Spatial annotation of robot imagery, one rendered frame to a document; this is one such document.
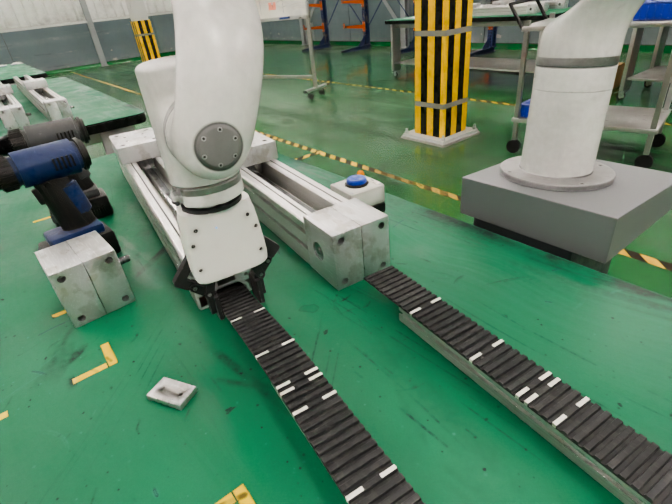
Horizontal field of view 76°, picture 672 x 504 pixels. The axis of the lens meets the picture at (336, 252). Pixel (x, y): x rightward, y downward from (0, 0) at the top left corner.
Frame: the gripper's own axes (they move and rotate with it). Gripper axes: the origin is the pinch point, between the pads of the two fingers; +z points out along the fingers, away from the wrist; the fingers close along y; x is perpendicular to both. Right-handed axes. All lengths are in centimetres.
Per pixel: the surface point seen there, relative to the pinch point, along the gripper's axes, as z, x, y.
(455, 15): -14, 215, 257
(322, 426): -0.5, -26.3, -1.0
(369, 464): -0.3, -31.9, 0.5
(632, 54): 38, 179, 449
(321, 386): -0.3, -21.9, 1.5
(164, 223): -5.5, 20.1, -4.3
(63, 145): -18.3, 34.4, -14.3
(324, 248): -3.4, -1.7, 14.0
